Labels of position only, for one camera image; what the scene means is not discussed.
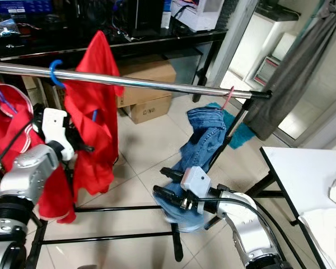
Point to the white boxy appliance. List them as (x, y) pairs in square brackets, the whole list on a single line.
[(263, 50)]

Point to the red shirt white trim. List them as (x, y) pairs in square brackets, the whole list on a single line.
[(22, 123)]

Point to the black desk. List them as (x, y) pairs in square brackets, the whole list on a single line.
[(145, 42)]

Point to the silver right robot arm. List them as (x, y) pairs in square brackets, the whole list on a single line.
[(252, 230)]

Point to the grey computer case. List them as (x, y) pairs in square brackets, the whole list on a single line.
[(196, 14)]

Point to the blue denim garment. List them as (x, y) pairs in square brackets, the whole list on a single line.
[(201, 145)]

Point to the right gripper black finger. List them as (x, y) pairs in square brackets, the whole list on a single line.
[(171, 196), (173, 174)]

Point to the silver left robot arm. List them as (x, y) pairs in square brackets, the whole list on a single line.
[(22, 179)]

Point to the white crumpled garment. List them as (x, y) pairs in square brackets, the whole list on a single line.
[(333, 224)]

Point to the brown cardboard box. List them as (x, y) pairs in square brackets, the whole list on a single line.
[(148, 101)]

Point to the blue electronics box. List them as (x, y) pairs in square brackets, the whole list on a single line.
[(22, 5)]

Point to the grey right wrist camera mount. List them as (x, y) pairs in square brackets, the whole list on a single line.
[(196, 180)]

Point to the black bulky device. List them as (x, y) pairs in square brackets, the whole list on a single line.
[(106, 11)]

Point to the red plastic hanger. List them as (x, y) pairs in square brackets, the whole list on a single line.
[(228, 97)]

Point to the purple plastic hanger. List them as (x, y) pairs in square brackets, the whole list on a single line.
[(0, 95)]

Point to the black clothes rack silver rail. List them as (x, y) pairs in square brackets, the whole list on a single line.
[(162, 84)]

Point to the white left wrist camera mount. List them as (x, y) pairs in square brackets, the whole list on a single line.
[(56, 126)]

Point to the blue plastic hanger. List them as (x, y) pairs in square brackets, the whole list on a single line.
[(51, 75)]

